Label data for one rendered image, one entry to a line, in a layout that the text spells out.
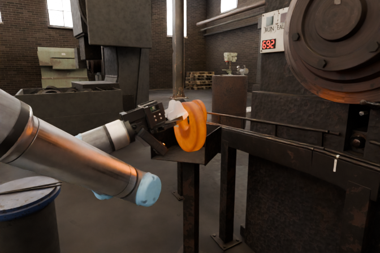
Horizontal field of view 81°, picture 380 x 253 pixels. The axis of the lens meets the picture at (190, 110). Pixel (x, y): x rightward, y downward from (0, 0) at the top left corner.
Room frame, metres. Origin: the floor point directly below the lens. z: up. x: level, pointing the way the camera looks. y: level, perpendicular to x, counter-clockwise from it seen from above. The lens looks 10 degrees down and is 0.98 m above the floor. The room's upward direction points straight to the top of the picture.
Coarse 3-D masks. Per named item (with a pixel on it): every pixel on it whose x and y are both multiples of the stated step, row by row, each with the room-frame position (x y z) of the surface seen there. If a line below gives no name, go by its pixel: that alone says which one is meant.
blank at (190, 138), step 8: (184, 104) 0.68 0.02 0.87; (192, 104) 0.67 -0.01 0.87; (192, 112) 0.64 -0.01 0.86; (200, 112) 0.65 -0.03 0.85; (184, 120) 0.73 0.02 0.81; (192, 120) 0.64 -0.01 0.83; (200, 120) 0.63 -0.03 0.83; (176, 128) 0.73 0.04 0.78; (184, 128) 0.70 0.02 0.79; (192, 128) 0.64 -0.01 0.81; (200, 128) 0.62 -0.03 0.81; (176, 136) 0.73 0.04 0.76; (184, 136) 0.68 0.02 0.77; (192, 136) 0.64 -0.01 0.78; (200, 136) 0.62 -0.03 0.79; (184, 144) 0.68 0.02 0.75; (192, 144) 0.64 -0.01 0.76; (200, 144) 0.64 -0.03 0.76
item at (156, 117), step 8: (144, 104) 0.65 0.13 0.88; (152, 104) 0.65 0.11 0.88; (160, 104) 0.61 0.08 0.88; (128, 112) 0.59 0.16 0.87; (136, 112) 0.60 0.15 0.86; (144, 112) 0.61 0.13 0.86; (152, 112) 0.61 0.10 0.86; (160, 112) 0.63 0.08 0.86; (120, 120) 0.61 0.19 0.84; (128, 120) 0.59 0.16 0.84; (136, 120) 0.60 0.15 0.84; (144, 120) 0.61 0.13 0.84; (152, 120) 0.60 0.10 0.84; (160, 120) 0.63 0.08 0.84; (128, 128) 0.57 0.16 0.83; (136, 128) 0.60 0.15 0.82; (144, 128) 0.61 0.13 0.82; (152, 128) 0.61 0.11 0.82
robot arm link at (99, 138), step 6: (102, 126) 0.57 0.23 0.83; (90, 132) 0.55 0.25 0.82; (96, 132) 0.55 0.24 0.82; (102, 132) 0.55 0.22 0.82; (108, 132) 0.55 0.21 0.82; (84, 138) 0.53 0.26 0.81; (90, 138) 0.53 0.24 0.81; (96, 138) 0.53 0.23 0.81; (102, 138) 0.54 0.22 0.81; (108, 138) 0.54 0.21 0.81; (90, 144) 0.52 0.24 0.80; (96, 144) 0.53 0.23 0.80; (102, 144) 0.53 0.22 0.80; (108, 144) 0.54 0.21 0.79; (102, 150) 0.54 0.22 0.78; (108, 150) 0.55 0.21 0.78; (114, 150) 0.56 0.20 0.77
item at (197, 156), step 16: (208, 128) 1.05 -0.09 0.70; (176, 144) 1.12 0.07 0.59; (208, 144) 0.87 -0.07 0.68; (176, 160) 0.90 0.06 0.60; (192, 160) 0.88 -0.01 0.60; (208, 160) 0.87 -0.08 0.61; (192, 176) 0.94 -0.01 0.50; (192, 192) 0.94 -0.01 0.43; (192, 208) 0.94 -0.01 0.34; (192, 224) 0.94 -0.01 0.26; (192, 240) 0.94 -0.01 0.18
